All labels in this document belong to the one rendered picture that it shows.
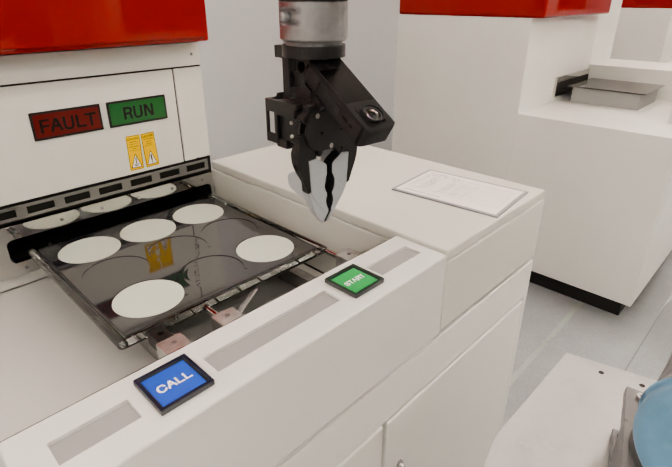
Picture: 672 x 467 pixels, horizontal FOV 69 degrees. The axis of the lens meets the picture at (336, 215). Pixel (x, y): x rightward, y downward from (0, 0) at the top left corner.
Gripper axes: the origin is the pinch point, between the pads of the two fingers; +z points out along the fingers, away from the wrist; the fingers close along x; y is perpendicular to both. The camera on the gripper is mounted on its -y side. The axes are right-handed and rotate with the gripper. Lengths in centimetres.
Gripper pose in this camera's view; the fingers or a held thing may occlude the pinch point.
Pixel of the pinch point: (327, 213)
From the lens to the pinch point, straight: 61.4
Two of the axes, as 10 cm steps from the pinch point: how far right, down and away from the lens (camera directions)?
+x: -7.5, 2.7, -6.1
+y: -6.6, -3.1, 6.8
